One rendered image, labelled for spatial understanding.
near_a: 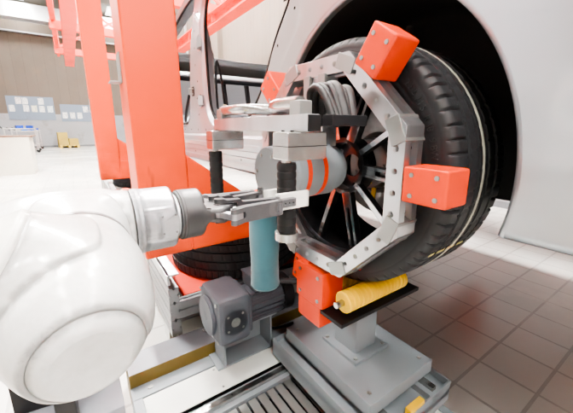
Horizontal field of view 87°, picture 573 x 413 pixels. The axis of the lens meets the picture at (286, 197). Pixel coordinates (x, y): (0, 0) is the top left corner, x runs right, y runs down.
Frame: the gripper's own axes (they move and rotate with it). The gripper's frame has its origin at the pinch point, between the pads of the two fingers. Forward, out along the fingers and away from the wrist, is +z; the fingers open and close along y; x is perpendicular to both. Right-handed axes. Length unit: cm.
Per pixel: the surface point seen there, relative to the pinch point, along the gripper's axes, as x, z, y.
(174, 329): -67, -7, -70
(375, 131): 11, 46, -18
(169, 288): -49, -7, -71
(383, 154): 5.1, 41.8, -11.4
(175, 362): -72, -11, -57
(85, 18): 94, -11, -253
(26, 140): -12, -111, -782
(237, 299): -43, 7, -39
